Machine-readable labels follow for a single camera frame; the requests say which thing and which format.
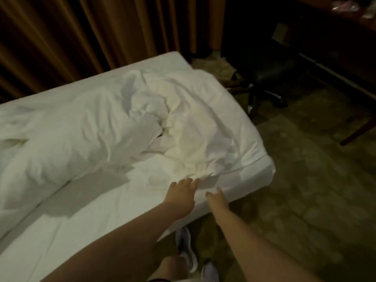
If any person's left hand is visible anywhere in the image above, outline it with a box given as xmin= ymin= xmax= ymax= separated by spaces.
xmin=163 ymin=177 xmax=201 ymax=220

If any person's right hand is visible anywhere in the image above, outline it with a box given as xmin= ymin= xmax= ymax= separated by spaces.
xmin=206 ymin=188 xmax=231 ymax=226

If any white bed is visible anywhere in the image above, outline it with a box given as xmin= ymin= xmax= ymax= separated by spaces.
xmin=0 ymin=51 xmax=277 ymax=282

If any white duvet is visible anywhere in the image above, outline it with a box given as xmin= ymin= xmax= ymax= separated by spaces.
xmin=0 ymin=69 xmax=268 ymax=239

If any person's right forearm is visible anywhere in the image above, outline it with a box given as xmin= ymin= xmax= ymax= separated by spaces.
xmin=214 ymin=214 xmax=321 ymax=282

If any person's left forearm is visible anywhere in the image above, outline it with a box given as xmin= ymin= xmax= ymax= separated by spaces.
xmin=41 ymin=205 xmax=183 ymax=282

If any person's left dark sneaker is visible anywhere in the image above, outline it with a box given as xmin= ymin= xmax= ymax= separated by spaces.
xmin=175 ymin=226 xmax=199 ymax=274

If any person's left leg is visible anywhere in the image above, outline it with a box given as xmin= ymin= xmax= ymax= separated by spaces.
xmin=150 ymin=255 xmax=181 ymax=282

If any black office chair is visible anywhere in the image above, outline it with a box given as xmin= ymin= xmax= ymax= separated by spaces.
xmin=225 ymin=20 xmax=290 ymax=116

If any brown curtain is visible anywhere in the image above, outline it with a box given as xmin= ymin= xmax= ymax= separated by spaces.
xmin=0 ymin=0 xmax=228 ymax=105

